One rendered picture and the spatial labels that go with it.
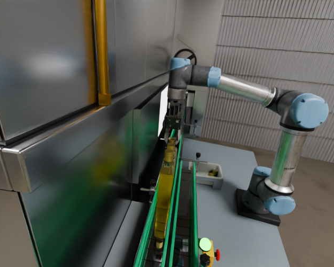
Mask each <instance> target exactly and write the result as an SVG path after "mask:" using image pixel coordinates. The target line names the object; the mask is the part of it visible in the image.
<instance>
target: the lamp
mask: <svg viewBox="0 0 334 267"><path fill-rule="evenodd" d="M199 247H200V249H201V250H202V251H204V252H209V251H210V248H211V242H210V240H209V239H207V238H202V239H201V240H200V243H199Z"/></svg>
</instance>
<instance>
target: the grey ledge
mask: <svg viewBox="0 0 334 267"><path fill-rule="evenodd" d="M149 208H150V206H149V205H148V203H143V202H137V201H132V202H131V204H130V206H129V208H128V211H127V213H126V215H125V218H124V220H123V222H122V224H121V227H120V229H119V231H118V234H117V237H116V239H115V241H114V243H113V246H112V248H111V250H110V253H109V255H108V257H107V260H106V262H105V264H104V266H103V267H133V264H134V260H135V256H136V253H137V249H138V246H139V242H140V239H141V236H142V232H143V229H144V226H145V222H146V218H147V215H148V211H149Z"/></svg>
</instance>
